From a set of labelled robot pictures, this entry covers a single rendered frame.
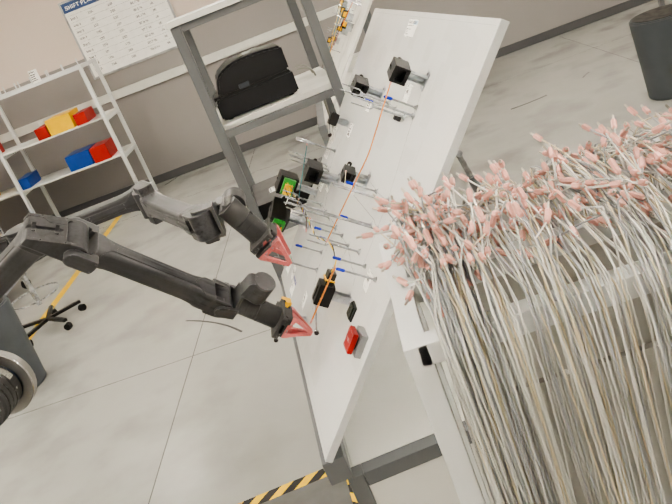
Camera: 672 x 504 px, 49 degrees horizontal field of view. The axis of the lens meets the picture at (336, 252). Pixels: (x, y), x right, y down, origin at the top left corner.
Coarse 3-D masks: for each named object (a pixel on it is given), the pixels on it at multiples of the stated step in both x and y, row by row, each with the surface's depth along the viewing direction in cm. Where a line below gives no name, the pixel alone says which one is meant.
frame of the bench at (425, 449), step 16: (400, 448) 172; (416, 448) 170; (432, 448) 169; (368, 464) 171; (384, 464) 169; (400, 464) 169; (416, 464) 170; (352, 480) 169; (368, 480) 170; (368, 496) 171
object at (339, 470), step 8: (280, 280) 273; (296, 344) 223; (296, 352) 219; (304, 376) 204; (304, 384) 200; (312, 408) 188; (312, 416) 185; (320, 448) 172; (344, 448) 177; (320, 456) 169; (336, 456) 167; (344, 456) 167; (328, 464) 166; (336, 464) 167; (344, 464) 167; (328, 472) 167; (336, 472) 167; (344, 472) 168; (336, 480) 168; (344, 480) 168
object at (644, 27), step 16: (640, 16) 554; (656, 16) 536; (640, 32) 540; (656, 32) 532; (640, 48) 549; (656, 48) 538; (640, 64) 561; (656, 64) 545; (656, 80) 552; (656, 96) 560
